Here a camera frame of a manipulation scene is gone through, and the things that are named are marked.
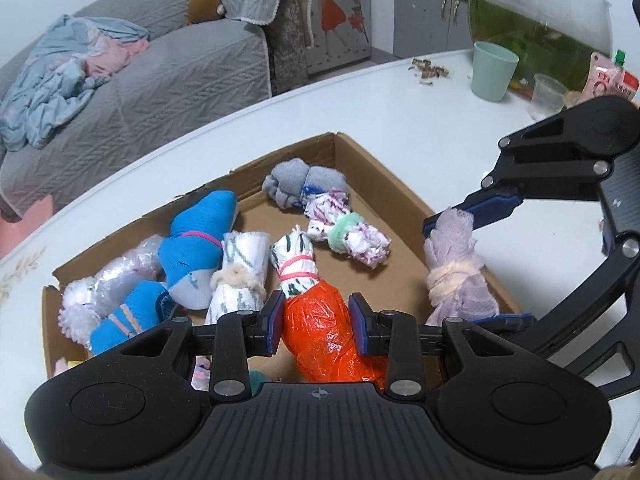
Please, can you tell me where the blue bundle with pink band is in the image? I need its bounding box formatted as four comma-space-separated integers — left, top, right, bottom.
159, 190, 239, 309

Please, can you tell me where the light blue blanket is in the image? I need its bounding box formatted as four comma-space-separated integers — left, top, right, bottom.
0, 15, 151, 152

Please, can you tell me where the white bundle with tan band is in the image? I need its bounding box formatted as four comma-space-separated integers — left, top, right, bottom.
205, 230, 272, 327

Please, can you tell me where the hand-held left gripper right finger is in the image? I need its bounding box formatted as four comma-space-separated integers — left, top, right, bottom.
348, 292, 526, 401

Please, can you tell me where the lavender mesh cloth bundle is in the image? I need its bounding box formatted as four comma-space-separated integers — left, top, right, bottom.
424, 207, 501, 329

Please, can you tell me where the blue bundle with tan band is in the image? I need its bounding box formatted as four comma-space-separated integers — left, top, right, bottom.
90, 280, 174, 357

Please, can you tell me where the grey sock bundle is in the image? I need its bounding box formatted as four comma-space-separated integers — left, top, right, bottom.
262, 158, 351, 209

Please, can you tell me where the orange plastic bag bundle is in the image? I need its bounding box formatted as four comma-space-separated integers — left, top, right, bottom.
270, 225, 397, 392

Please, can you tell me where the grey cabinet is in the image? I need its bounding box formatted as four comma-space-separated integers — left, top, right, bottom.
392, 0, 488, 58

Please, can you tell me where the mint green cup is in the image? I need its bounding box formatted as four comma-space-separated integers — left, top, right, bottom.
471, 41, 520, 103

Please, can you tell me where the pink plastic stool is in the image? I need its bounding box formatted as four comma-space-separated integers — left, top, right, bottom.
0, 195, 55, 261

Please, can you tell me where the small pink white bundle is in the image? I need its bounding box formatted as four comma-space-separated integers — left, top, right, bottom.
191, 355, 214, 392

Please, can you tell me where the pile of seed shells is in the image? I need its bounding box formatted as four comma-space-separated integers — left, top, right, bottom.
407, 57, 452, 86

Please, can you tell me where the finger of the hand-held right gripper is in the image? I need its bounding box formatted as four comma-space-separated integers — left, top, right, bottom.
422, 107, 616, 238
470, 237, 640, 403

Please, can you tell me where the glass fish tank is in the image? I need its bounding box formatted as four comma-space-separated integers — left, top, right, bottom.
467, 0, 613, 98

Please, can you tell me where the shallow cardboard box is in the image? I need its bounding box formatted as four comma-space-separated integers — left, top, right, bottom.
42, 131, 525, 391

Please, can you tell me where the purple-print bundle with green scrunchie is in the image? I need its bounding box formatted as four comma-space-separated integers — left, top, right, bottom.
302, 190, 394, 267

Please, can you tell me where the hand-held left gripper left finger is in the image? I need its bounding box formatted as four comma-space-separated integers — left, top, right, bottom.
122, 290, 287, 403

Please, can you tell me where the grey panel with figure sticker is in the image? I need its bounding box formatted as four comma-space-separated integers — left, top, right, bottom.
306, 0, 373, 76

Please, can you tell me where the bubble wrap fluffy bundle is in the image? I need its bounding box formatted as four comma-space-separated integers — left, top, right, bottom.
59, 234, 166, 343

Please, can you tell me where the clear plastic cup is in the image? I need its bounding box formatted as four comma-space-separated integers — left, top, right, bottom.
527, 73, 571, 121

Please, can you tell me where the grey quilted sofa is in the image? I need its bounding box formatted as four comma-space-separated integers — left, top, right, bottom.
0, 0, 313, 221

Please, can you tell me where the pink snack pouch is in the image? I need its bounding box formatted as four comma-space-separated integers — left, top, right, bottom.
580, 49, 640, 109

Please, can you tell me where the pink cloth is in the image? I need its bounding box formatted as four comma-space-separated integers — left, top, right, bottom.
82, 35, 151, 79

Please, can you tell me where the brown plush toy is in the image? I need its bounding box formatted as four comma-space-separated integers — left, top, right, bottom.
186, 0, 227, 26

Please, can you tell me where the dark teal cloth bundle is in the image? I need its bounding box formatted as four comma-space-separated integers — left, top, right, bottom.
248, 370, 273, 397

